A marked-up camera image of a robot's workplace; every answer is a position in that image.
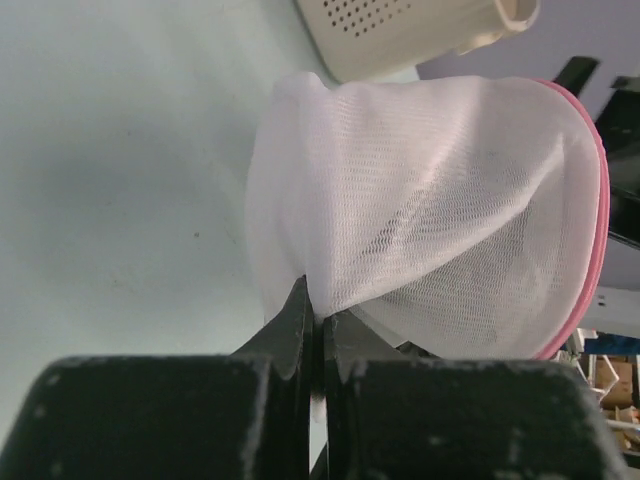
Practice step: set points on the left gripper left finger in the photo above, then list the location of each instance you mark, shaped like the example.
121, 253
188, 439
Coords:
239, 416

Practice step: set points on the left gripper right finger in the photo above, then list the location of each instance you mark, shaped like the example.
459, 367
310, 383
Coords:
394, 415

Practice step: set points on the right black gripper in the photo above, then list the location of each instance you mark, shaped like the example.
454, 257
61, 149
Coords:
618, 126

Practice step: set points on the white mesh laundry bag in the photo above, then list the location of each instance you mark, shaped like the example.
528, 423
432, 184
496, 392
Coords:
468, 216

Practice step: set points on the cream plastic laundry basket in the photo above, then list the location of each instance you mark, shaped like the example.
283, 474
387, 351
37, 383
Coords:
359, 40

